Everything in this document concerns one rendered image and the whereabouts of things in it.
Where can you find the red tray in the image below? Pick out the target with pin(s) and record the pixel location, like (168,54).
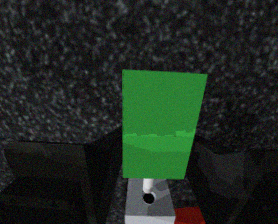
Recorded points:
(190,215)

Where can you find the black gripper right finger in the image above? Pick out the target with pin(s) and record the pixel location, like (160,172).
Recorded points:
(223,180)

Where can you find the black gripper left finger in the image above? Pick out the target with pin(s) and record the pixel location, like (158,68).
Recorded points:
(95,166)

